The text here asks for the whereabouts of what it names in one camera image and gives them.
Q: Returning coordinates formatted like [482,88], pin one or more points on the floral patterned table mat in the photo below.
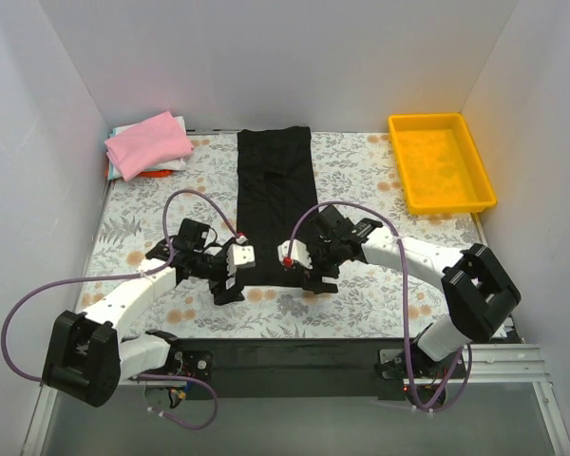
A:
[357,169]

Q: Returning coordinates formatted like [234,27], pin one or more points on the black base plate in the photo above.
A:
[289,367]

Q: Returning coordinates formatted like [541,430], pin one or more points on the pink folded t-shirt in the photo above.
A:
[145,142]

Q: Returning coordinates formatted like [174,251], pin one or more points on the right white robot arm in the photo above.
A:
[479,293]

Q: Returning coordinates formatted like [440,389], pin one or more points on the teal folded t-shirt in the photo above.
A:
[109,166]

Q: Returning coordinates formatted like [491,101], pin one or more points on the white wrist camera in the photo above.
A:
[293,253]
[239,257]

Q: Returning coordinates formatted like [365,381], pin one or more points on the yellow plastic tray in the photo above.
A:
[440,168]

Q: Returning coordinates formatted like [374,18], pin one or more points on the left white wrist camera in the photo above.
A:
[239,257]

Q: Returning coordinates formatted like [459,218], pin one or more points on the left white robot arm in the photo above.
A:
[88,354]

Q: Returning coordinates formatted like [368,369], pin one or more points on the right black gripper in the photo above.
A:
[316,274]

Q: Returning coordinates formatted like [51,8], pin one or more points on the black t-shirt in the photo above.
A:
[275,187]

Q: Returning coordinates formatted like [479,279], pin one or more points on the orange folded t-shirt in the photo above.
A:
[152,174]

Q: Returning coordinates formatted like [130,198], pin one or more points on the aluminium frame rail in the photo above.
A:
[484,362]

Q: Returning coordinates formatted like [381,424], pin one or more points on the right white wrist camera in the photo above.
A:
[293,253]

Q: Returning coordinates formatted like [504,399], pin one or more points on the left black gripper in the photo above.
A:
[226,281]

